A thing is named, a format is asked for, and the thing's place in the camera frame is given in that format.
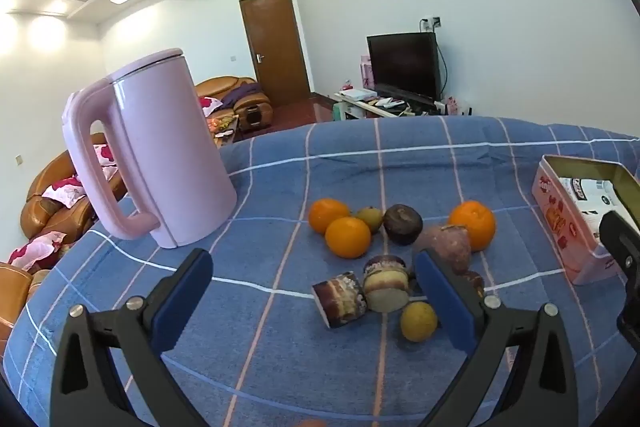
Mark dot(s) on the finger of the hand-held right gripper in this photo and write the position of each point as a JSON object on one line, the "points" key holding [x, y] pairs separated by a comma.
{"points": [[622, 247]]}

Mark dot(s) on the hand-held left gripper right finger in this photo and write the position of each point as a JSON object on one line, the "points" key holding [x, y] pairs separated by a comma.
{"points": [[445, 302]]}

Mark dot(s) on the pink rectangular tin box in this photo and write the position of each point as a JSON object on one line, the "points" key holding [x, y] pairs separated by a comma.
{"points": [[560, 217]]}

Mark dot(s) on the white television stand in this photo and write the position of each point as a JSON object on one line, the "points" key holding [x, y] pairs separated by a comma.
{"points": [[350, 109]]}

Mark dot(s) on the wall power socket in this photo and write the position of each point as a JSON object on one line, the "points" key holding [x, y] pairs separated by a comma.
{"points": [[430, 24]]}

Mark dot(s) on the brown wooden door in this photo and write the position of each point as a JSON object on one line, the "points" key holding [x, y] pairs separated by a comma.
{"points": [[272, 52]]}

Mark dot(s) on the brown leather sofa seat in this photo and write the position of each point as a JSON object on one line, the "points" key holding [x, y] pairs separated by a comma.
{"points": [[12, 297]]}

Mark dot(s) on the cluttered coffee table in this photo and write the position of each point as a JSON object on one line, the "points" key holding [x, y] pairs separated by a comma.
{"points": [[224, 129]]}

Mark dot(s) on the yellow-green round fruit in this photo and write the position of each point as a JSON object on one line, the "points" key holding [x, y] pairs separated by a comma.
{"points": [[419, 322]]}

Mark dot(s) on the dark wrinkled passion fruit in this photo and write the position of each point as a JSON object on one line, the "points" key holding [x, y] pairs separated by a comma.
{"points": [[402, 224]]}

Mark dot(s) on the pink electric kettle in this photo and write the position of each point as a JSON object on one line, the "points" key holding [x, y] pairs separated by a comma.
{"points": [[165, 147]]}

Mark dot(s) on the pink gift box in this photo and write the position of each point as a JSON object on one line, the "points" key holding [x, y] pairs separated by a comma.
{"points": [[366, 72]]}

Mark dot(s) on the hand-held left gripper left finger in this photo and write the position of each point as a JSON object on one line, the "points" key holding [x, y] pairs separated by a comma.
{"points": [[182, 302]]}

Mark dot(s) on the blue checked blanket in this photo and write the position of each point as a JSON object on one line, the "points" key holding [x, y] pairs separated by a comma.
{"points": [[280, 167]]}

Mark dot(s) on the black television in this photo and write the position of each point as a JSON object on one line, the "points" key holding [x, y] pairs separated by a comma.
{"points": [[402, 62]]}

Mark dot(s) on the orange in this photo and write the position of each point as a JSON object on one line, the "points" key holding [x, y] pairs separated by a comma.
{"points": [[348, 238], [472, 226], [326, 213]]}

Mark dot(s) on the small green round fruit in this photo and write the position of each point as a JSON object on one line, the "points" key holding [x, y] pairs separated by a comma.
{"points": [[371, 216]]}

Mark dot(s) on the brown leather armchair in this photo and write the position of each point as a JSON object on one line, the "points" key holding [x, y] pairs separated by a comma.
{"points": [[250, 107]]}

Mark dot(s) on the printed paper liner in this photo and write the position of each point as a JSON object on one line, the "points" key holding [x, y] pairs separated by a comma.
{"points": [[590, 199]]}

